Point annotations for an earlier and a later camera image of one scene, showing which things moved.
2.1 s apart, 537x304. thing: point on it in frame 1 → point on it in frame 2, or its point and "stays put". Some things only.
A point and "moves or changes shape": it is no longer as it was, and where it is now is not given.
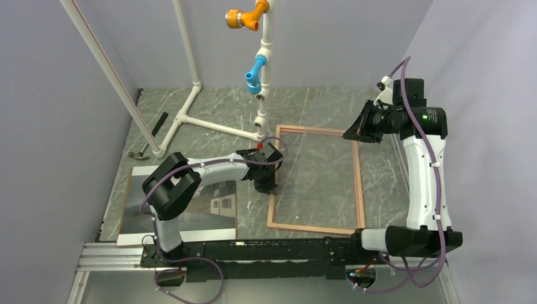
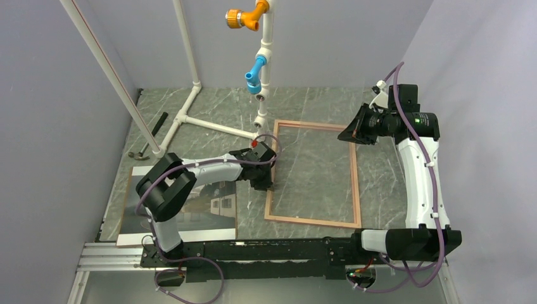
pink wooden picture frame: (322, 227) moves or changes shape
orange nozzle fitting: (237, 19) stays put
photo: (212, 215) stays put
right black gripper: (356, 131) stays put
